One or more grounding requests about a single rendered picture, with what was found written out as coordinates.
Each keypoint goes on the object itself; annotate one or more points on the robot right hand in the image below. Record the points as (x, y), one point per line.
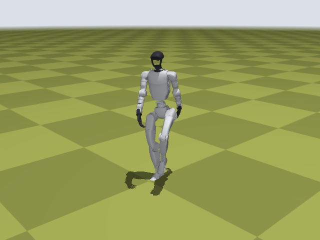
(139, 114)

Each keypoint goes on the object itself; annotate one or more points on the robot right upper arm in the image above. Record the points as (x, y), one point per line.
(143, 84)

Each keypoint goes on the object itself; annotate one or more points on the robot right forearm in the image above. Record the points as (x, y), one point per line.
(140, 103)

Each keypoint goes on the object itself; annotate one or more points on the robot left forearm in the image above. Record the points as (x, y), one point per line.
(178, 100)

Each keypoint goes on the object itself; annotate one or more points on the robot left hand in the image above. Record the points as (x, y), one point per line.
(178, 111)

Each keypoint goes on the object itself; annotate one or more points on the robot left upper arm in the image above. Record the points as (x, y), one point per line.
(173, 77)

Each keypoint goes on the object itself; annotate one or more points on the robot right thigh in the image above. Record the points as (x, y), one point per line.
(150, 131)

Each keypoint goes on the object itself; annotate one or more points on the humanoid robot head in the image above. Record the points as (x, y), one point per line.
(157, 55)

